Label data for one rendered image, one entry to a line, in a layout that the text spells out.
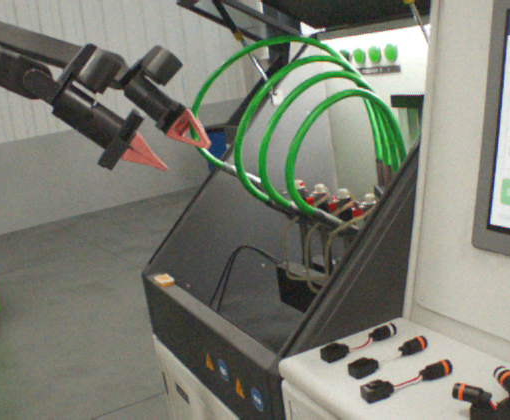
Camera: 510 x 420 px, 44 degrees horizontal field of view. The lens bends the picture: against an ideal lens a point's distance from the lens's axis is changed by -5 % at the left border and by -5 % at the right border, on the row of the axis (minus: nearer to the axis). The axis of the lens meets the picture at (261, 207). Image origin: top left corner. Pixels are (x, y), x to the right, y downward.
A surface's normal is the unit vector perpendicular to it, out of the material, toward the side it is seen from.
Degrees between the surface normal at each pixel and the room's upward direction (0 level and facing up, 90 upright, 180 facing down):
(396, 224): 90
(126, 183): 90
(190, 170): 90
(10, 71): 97
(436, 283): 76
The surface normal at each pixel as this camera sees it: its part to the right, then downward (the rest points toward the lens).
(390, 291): 0.44, 0.13
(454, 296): -0.89, -0.03
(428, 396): -0.14, -0.97
